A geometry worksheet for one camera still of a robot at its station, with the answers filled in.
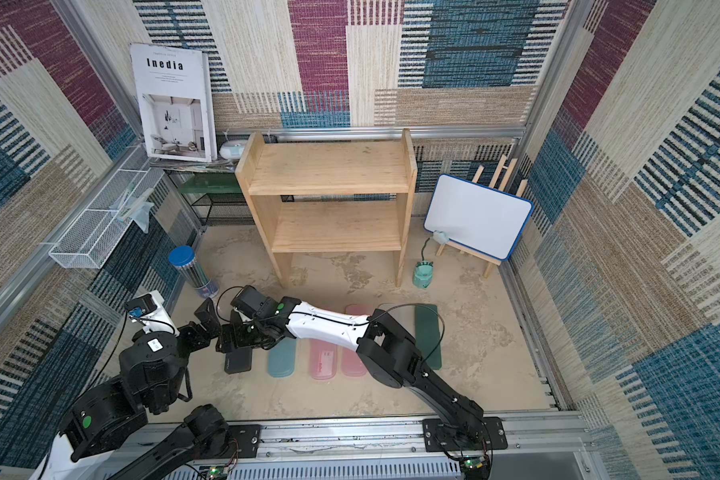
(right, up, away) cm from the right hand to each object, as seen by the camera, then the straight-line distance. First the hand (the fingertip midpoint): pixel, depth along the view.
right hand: (230, 346), depth 79 cm
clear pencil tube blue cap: (-15, +23, +6) cm, 28 cm away
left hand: (-1, +13, -15) cm, 20 cm away
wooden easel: (+76, +48, +8) cm, 90 cm away
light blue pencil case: (+11, -7, +9) cm, 16 cm away
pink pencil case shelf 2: (+31, -7, +6) cm, 32 cm away
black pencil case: (+1, -6, +5) cm, 8 cm away
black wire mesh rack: (-22, +45, +36) cm, 62 cm away
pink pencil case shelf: (+23, -6, +6) cm, 25 cm away
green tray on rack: (-14, +47, +20) cm, 53 cm away
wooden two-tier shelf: (+21, +45, +39) cm, 63 cm away
